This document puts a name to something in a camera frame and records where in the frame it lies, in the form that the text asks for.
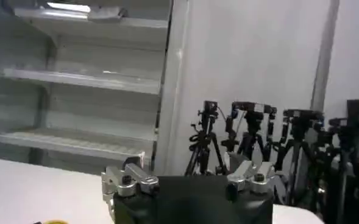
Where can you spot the empty white shelf unit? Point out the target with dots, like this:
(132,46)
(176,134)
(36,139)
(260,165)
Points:
(84,82)

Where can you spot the green shirt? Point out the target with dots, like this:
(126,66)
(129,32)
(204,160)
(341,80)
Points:
(55,222)

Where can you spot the black tripod with camera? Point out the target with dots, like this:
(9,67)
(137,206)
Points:
(345,137)
(253,121)
(299,128)
(205,137)

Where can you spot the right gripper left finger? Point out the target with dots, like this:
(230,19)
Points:
(127,181)

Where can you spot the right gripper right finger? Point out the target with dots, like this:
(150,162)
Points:
(255,178)

